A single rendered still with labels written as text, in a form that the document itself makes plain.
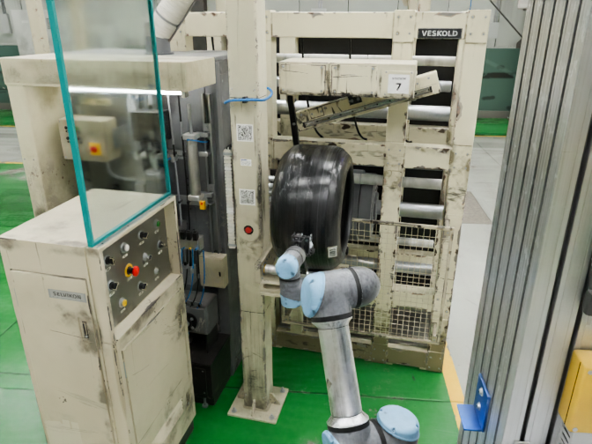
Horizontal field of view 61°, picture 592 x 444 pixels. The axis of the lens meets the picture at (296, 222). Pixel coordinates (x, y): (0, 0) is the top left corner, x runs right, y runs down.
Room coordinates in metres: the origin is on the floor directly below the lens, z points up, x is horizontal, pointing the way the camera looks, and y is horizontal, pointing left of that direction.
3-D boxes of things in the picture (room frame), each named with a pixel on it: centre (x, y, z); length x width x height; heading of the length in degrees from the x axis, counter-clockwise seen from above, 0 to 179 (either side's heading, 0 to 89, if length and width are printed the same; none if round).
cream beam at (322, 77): (2.40, -0.24, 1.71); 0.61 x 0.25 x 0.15; 76
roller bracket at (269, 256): (2.18, 0.12, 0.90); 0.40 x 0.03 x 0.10; 166
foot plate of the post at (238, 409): (2.18, 0.20, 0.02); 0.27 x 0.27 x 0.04; 76
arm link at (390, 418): (1.07, -0.28, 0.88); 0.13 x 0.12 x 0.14; 109
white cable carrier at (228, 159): (2.17, 0.29, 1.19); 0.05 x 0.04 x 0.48; 166
